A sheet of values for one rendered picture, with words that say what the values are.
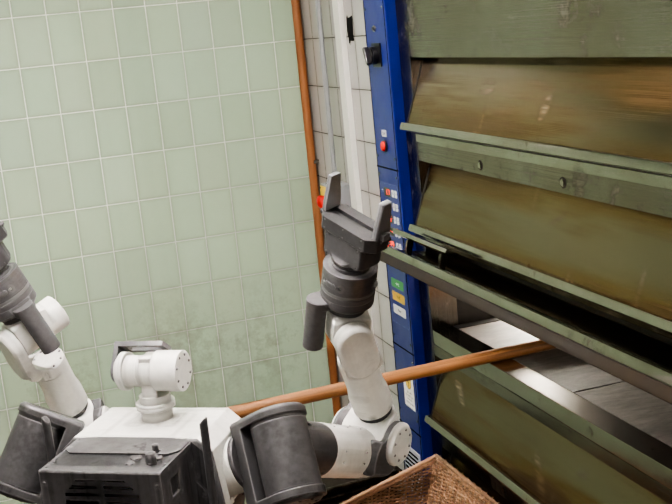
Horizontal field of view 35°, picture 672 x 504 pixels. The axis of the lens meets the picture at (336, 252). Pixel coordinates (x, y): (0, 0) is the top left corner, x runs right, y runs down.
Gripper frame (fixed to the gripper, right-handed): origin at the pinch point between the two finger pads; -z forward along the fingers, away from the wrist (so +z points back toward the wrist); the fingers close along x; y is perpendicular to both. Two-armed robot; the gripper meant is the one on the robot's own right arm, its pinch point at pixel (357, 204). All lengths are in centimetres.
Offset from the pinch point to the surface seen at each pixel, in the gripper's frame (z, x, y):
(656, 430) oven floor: 51, -36, 52
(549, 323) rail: 28.3, -18.1, 34.6
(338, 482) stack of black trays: 128, 43, 54
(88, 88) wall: 62, 169, 63
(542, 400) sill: 64, -9, 57
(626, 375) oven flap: 21, -39, 24
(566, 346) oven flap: 28.0, -24.1, 31.1
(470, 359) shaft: 71, 14, 62
